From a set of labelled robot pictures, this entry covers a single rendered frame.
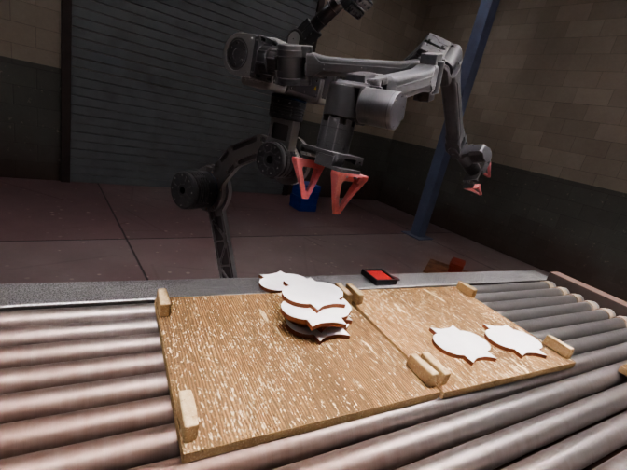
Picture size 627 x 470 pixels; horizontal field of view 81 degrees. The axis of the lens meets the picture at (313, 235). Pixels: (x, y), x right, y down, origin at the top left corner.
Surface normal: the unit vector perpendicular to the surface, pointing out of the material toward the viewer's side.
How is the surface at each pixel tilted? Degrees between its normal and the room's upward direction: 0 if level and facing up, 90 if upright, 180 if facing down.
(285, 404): 0
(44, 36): 90
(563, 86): 90
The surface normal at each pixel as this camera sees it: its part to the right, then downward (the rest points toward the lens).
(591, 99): -0.80, 0.01
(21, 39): 0.57, 0.36
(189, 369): 0.21, -0.93
